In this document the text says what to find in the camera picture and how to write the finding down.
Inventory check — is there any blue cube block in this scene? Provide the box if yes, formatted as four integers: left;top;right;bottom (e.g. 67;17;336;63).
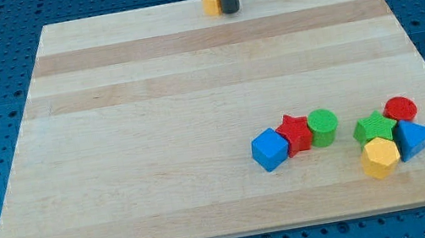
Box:
251;127;289;172

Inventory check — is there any yellow heart block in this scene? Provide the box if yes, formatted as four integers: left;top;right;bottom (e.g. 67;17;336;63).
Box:
201;0;222;16

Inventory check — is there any light wooden board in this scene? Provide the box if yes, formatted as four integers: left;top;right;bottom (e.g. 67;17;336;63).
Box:
0;0;425;238

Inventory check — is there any red star block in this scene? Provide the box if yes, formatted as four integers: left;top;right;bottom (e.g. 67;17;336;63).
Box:
276;114;313;158

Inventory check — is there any green cylinder block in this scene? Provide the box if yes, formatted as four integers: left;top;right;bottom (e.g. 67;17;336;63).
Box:
307;108;338;148

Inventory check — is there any green star block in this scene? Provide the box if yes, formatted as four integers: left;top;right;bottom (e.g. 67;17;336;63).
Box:
353;111;397;150

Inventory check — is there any yellow hexagon block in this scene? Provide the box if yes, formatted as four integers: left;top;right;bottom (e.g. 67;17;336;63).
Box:
361;137;400;180

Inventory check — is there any red cylinder block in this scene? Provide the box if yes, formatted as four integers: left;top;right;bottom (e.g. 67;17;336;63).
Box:
383;96;418;122

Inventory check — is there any blue triangle block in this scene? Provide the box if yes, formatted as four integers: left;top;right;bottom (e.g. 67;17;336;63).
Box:
393;120;425;162

